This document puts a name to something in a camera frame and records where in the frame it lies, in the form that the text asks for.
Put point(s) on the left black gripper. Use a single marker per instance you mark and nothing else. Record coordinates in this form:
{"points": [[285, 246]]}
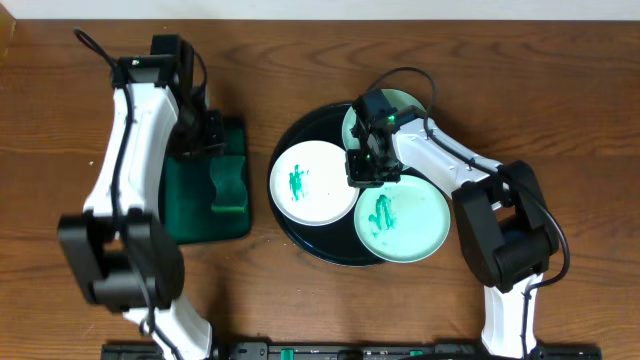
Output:
{"points": [[201, 145]]}

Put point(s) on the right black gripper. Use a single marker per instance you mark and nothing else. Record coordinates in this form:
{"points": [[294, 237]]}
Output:
{"points": [[357, 178]]}

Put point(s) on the white plate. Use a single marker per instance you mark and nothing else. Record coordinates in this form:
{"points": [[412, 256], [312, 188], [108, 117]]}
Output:
{"points": [[308, 183]]}

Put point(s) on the mint plate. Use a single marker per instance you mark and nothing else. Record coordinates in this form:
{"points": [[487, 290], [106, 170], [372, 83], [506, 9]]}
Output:
{"points": [[400, 100], [402, 222]]}

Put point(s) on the green sponge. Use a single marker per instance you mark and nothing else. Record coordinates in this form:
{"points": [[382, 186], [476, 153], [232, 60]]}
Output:
{"points": [[227, 175]]}

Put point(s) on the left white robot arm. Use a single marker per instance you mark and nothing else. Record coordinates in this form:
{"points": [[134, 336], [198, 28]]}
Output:
{"points": [[121, 256]]}

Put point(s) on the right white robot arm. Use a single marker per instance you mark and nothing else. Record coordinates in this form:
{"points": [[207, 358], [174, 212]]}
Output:
{"points": [[506, 232]]}

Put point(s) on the dark green rectangular tray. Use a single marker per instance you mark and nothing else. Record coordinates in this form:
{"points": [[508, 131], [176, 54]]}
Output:
{"points": [[188, 192]]}

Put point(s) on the round black tray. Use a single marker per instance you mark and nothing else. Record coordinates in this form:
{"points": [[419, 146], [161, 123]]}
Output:
{"points": [[336, 242]]}

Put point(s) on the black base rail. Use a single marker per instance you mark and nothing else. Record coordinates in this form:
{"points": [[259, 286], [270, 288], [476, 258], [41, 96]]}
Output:
{"points": [[264, 351]]}

